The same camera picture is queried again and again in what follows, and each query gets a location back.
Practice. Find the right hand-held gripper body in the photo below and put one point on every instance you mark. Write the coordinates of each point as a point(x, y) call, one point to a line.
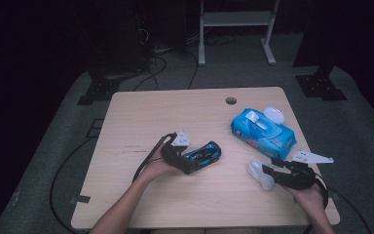
point(300, 177)

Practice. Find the blue wet wipes pack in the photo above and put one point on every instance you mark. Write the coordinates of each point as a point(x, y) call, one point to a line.
point(266, 133)

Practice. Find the white metal stand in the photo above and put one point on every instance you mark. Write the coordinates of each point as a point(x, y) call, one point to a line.
point(237, 19)

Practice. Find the blue toy car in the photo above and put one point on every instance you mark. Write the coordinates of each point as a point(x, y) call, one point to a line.
point(204, 154)

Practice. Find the white wet wipe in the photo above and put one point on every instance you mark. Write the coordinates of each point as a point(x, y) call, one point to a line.
point(259, 172)

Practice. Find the black stand base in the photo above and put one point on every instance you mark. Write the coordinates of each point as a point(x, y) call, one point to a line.
point(319, 86)
point(100, 91)

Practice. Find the person's left hand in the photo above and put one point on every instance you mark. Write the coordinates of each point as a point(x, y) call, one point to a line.
point(156, 167)

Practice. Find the grey tape strip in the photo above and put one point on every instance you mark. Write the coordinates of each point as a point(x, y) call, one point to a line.
point(80, 199)
point(333, 195)

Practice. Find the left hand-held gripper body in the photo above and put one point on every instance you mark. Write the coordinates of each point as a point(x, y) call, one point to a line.
point(172, 152)

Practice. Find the person's right hand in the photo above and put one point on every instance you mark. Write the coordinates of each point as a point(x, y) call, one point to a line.
point(310, 198)

